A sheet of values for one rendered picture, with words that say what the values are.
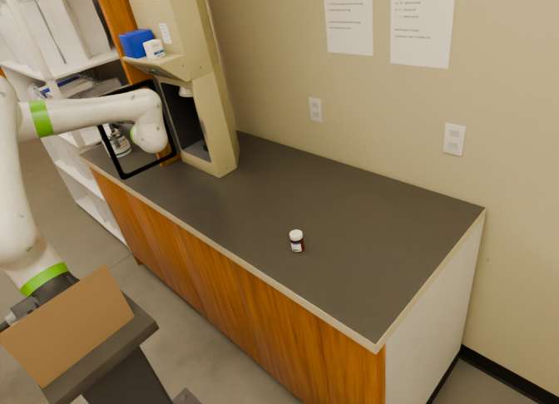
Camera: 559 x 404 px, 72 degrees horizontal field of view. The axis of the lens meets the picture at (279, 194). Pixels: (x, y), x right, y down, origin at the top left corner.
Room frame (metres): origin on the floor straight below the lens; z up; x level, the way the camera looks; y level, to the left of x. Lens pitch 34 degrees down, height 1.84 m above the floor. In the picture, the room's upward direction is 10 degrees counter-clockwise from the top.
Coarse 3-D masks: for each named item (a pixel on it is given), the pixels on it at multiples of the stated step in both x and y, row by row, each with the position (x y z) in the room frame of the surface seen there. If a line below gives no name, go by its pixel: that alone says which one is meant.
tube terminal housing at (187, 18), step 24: (144, 0) 1.72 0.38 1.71; (168, 0) 1.58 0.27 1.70; (192, 0) 1.63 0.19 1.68; (144, 24) 1.77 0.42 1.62; (168, 24) 1.62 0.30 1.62; (192, 24) 1.62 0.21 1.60; (168, 48) 1.66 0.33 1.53; (192, 48) 1.60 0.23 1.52; (192, 72) 1.58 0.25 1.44; (216, 72) 1.71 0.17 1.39; (216, 96) 1.63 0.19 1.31; (216, 120) 1.62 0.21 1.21; (216, 144) 1.59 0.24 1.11; (216, 168) 1.57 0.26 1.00
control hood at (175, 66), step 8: (168, 56) 1.61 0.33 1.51; (176, 56) 1.58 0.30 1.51; (184, 56) 1.57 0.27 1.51; (136, 64) 1.69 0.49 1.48; (144, 64) 1.61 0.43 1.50; (152, 64) 1.54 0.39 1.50; (160, 64) 1.50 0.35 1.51; (168, 64) 1.52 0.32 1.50; (176, 64) 1.54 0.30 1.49; (184, 64) 1.56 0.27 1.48; (168, 72) 1.54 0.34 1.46; (176, 72) 1.54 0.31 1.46; (184, 72) 1.56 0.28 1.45; (184, 80) 1.56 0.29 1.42
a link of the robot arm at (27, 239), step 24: (0, 96) 1.06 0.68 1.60; (0, 120) 1.01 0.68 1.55; (0, 144) 0.96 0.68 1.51; (0, 168) 0.91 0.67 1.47; (0, 192) 0.85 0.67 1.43; (24, 192) 0.89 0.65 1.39; (0, 216) 0.80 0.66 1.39; (24, 216) 0.83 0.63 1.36; (0, 240) 0.75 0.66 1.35; (24, 240) 0.78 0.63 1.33; (0, 264) 0.77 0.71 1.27; (24, 264) 0.81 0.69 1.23
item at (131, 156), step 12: (132, 84) 1.75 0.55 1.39; (96, 96) 1.66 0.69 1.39; (108, 132) 1.64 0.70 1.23; (120, 144) 1.66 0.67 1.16; (132, 144) 1.69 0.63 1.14; (168, 144) 1.78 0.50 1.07; (120, 156) 1.65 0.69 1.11; (132, 156) 1.68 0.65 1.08; (144, 156) 1.71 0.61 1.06; (156, 156) 1.74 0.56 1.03; (132, 168) 1.66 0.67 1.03
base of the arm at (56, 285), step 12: (60, 276) 0.83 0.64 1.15; (72, 276) 0.85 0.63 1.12; (48, 288) 0.79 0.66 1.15; (60, 288) 0.79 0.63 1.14; (24, 300) 0.77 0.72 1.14; (36, 300) 0.78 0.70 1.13; (48, 300) 0.76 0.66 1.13; (12, 312) 0.74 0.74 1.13; (24, 312) 0.74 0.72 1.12; (0, 324) 0.72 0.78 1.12; (12, 324) 0.72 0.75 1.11
